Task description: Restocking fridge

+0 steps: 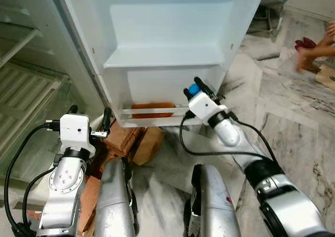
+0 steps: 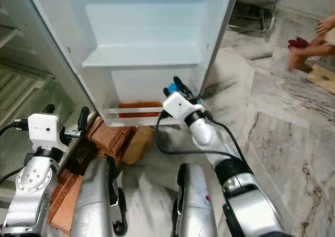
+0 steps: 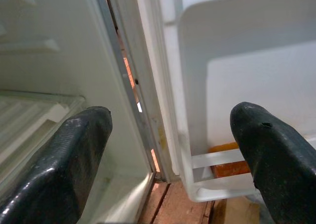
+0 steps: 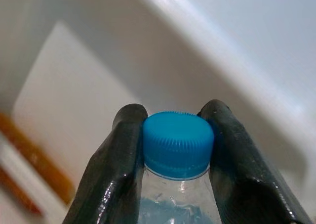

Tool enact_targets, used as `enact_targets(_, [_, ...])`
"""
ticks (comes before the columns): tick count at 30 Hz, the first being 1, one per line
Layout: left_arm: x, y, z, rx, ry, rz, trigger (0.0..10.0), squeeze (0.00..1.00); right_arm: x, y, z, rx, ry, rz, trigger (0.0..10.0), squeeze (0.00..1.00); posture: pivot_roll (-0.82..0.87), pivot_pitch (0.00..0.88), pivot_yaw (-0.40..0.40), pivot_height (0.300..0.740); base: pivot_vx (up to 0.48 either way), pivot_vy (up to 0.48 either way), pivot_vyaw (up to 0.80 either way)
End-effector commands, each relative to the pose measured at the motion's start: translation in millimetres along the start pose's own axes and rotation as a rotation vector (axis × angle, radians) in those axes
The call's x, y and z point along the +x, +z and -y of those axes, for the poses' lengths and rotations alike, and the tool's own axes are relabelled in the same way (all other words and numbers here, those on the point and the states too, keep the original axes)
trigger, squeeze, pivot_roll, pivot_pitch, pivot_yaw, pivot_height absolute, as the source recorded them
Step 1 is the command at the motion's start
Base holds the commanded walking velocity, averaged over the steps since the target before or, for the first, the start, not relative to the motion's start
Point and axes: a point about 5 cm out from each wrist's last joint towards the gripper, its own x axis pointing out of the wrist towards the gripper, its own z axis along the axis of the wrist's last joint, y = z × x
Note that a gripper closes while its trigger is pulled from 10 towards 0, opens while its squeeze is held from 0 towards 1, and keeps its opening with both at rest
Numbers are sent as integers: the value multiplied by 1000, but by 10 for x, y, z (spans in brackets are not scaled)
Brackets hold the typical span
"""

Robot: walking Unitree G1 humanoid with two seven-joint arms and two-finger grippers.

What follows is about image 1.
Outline grey refrigerator door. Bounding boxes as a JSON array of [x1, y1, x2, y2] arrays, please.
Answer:
[[50, 0, 269, 129]]

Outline white fridge door shelf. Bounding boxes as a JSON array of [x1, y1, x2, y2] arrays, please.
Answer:
[[103, 4, 236, 70]]

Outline red brick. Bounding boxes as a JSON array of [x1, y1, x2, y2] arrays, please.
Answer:
[[79, 174, 103, 235], [102, 119, 144, 159]]

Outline orange brown packet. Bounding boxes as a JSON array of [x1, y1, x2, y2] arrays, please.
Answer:
[[131, 102, 176, 119]]

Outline clear ribbed crisper cover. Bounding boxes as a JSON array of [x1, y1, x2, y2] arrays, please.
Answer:
[[0, 62, 71, 164]]

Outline light brown block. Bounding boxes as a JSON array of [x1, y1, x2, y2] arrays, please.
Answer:
[[131, 126, 166, 166]]

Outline silver left robot leg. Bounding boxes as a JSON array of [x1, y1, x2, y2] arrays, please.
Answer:
[[93, 156, 141, 237]]

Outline silver robot leg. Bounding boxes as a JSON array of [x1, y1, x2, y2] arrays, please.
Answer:
[[93, 156, 141, 237], [183, 164, 242, 237]]

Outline brown cardboard box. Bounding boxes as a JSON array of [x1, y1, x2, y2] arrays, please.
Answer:
[[314, 64, 335, 90]]

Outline dark red cloth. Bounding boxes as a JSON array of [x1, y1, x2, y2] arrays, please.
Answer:
[[294, 37, 315, 50]]

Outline silver right robot leg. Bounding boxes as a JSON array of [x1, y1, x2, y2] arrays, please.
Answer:
[[183, 164, 242, 237]]

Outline grey refrigerator cabinet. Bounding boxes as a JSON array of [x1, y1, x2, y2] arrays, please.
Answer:
[[0, 0, 105, 209]]

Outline silver door shelf rail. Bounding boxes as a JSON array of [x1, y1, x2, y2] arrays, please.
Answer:
[[119, 106, 192, 120]]

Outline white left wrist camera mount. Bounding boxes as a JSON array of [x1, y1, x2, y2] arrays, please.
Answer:
[[59, 113, 96, 156]]

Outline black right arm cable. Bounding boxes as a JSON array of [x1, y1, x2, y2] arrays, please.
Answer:
[[179, 113, 278, 163]]

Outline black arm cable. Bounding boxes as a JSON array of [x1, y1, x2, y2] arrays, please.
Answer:
[[3, 119, 61, 237], [21, 165, 57, 232], [179, 113, 278, 163]]

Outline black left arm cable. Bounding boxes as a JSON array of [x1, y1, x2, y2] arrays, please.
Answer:
[[21, 165, 57, 232], [3, 119, 61, 237]]

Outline metal frame stand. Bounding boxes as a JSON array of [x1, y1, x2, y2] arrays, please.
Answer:
[[250, 0, 289, 39]]

